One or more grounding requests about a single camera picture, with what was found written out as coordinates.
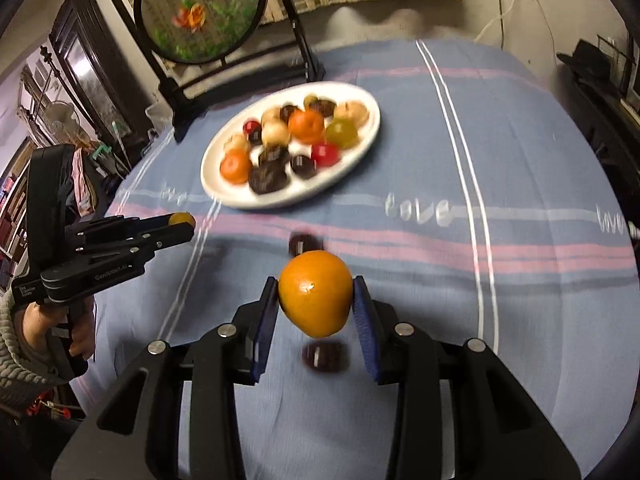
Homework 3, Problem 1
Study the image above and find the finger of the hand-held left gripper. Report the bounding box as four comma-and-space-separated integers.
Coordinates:
67, 214, 176, 242
75, 225, 197, 267

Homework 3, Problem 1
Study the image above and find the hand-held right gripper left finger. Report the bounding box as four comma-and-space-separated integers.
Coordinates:
52, 276, 280, 480

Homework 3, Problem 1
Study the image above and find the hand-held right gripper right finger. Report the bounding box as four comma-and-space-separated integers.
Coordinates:
351, 276, 583, 480

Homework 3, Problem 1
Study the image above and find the large yellowish orange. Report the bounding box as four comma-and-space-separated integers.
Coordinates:
278, 250, 354, 339

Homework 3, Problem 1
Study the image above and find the orange tangerine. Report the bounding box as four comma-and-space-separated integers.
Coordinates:
220, 152, 253, 184
288, 109, 326, 143

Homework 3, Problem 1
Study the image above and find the white plate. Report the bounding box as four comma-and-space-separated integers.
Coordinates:
200, 81, 382, 210

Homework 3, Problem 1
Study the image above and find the olive green fruit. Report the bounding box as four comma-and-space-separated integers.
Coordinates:
325, 118, 361, 150

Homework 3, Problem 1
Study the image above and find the person's left forearm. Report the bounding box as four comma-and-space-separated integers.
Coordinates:
0, 287, 56, 406

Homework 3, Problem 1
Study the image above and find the person's left hand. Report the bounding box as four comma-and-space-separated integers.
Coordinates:
20, 302, 97, 361

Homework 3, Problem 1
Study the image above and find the bookshelf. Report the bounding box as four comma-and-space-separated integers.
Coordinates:
0, 140, 36, 261

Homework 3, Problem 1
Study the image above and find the pink cloth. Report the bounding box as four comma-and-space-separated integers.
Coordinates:
70, 147, 93, 196

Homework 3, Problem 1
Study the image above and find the white electric fan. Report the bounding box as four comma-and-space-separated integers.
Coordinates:
42, 100, 83, 141

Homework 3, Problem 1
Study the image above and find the blue striped tablecloth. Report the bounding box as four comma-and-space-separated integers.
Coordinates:
67, 37, 640, 480

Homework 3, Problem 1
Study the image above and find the clear plastic container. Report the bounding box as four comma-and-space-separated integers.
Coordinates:
145, 102, 173, 136

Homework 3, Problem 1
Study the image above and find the dark wooden framed mirror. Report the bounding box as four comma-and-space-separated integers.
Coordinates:
47, 0, 151, 126

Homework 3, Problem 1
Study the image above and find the black shelf with equipment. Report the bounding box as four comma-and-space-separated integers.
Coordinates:
565, 50, 640, 161

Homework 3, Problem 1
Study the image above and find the black hat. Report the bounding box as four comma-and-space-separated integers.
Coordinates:
556, 37, 613, 78

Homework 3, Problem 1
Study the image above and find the white power cable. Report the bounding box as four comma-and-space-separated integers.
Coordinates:
472, 0, 521, 46

